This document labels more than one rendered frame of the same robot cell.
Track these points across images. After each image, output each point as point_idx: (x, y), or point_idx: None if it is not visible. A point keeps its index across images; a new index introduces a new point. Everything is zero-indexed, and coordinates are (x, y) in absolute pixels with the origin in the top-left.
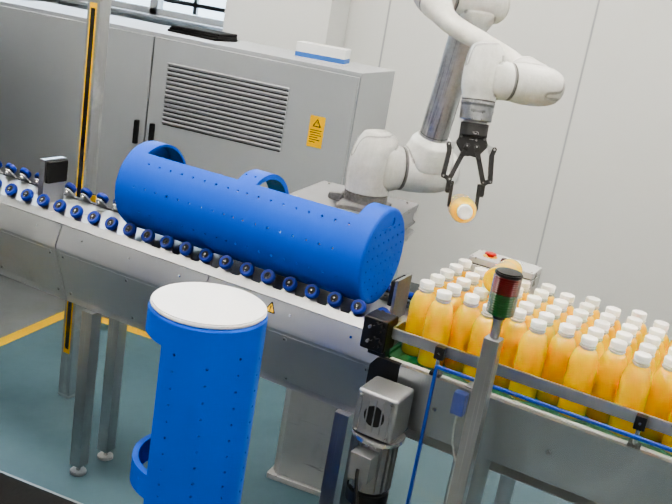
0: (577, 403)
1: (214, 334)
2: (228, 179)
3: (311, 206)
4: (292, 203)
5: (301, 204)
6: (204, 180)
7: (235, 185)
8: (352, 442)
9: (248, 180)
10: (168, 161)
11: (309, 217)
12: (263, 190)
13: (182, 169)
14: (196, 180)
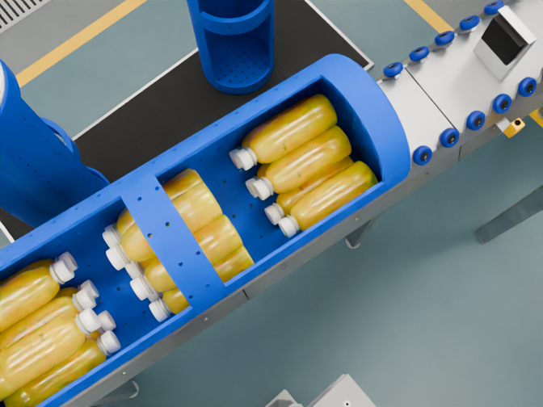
0: None
1: None
2: (166, 163)
3: (9, 254)
4: (40, 232)
5: (26, 242)
6: (197, 137)
7: (146, 170)
8: None
9: (137, 186)
10: (277, 97)
11: (3, 249)
12: (99, 202)
13: (243, 113)
14: (208, 129)
